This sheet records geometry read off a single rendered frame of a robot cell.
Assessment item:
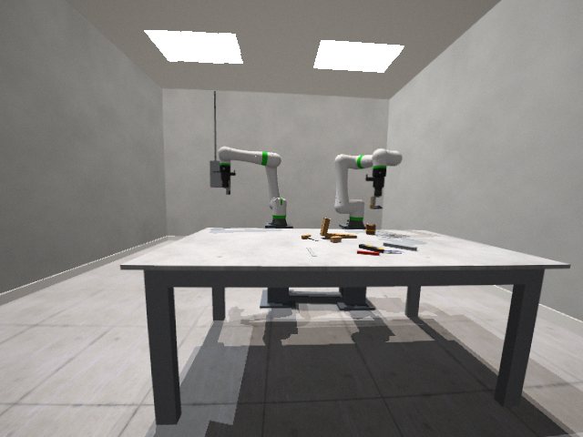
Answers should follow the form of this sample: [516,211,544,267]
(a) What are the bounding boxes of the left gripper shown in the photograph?
[365,168,386,205]

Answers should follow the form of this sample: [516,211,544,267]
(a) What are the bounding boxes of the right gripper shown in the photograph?
[220,165,236,195]

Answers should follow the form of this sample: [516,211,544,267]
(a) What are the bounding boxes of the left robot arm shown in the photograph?
[334,149,403,228]

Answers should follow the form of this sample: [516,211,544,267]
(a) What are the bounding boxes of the grey rectangular bar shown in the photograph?
[384,242,417,251]

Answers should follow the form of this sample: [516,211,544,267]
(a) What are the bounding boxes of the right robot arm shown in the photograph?
[219,147,287,226]

